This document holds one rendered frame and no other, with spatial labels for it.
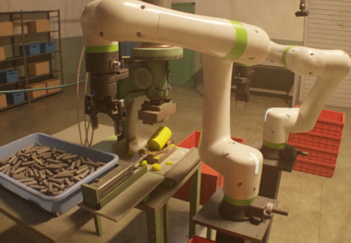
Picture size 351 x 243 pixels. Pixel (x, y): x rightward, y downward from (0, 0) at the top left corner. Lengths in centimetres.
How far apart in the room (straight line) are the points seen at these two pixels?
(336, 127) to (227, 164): 236
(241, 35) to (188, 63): 627
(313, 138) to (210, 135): 234
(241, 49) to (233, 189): 46
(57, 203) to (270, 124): 102
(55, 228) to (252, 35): 86
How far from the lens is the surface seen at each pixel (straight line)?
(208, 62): 100
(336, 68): 128
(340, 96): 656
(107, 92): 79
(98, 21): 64
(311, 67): 120
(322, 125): 325
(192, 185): 146
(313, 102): 144
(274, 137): 149
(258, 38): 86
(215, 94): 102
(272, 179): 159
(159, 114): 118
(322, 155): 337
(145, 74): 118
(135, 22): 64
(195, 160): 129
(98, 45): 76
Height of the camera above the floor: 158
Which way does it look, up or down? 17 degrees down
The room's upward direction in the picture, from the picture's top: straight up
